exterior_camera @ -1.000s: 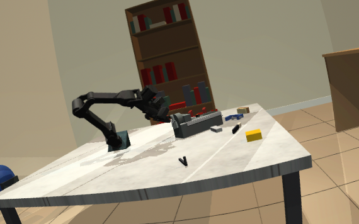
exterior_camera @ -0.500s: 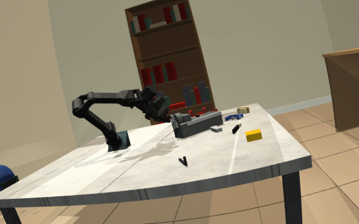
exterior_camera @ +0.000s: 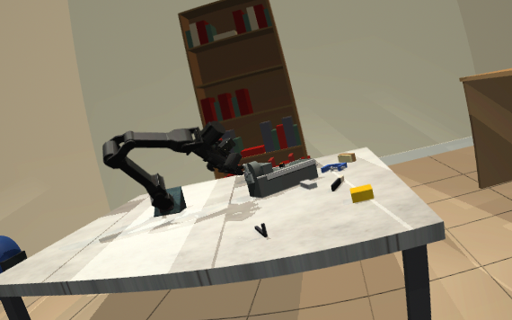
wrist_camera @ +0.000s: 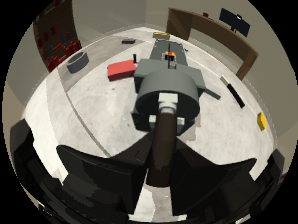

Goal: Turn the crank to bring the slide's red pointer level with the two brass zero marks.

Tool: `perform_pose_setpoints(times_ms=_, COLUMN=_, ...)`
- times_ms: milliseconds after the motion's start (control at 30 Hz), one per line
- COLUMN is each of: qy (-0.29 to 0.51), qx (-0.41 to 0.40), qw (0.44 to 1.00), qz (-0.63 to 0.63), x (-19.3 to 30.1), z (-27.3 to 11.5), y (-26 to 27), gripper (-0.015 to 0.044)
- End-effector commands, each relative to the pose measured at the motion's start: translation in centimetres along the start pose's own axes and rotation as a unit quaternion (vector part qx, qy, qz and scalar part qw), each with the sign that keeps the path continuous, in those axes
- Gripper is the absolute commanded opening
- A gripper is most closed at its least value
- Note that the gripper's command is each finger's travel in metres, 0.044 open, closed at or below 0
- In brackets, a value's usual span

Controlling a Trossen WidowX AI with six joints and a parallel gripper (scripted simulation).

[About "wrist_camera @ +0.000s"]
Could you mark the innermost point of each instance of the red rectangular block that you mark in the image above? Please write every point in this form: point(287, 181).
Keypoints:
point(118, 71)

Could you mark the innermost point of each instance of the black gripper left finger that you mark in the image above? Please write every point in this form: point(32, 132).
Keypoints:
point(123, 173)

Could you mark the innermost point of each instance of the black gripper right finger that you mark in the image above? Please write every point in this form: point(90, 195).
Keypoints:
point(194, 177)

